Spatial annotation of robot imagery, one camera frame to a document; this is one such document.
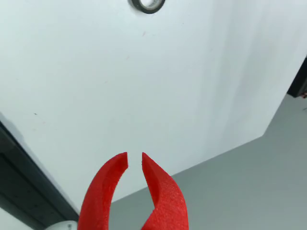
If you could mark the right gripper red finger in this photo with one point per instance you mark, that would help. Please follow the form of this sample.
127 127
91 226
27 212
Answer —
96 198
168 203

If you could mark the black equipment cart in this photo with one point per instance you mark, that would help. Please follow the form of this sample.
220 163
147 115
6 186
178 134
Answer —
299 79

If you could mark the black aluminium rail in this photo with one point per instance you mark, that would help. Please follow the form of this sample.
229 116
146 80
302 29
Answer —
24 182

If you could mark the black tape roll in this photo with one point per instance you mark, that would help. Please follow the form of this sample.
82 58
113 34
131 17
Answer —
148 12

